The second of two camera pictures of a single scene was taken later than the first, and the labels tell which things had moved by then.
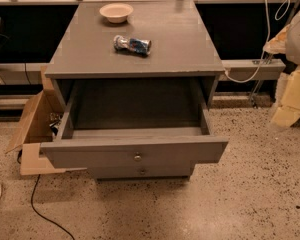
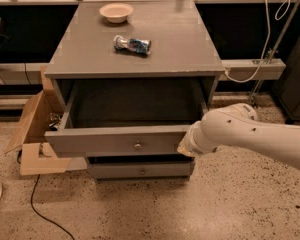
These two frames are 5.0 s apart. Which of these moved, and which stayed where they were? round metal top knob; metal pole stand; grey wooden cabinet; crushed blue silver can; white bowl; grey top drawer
Moved: grey top drawer; round metal top knob
Stayed: white bowl; metal pole stand; crushed blue silver can; grey wooden cabinet
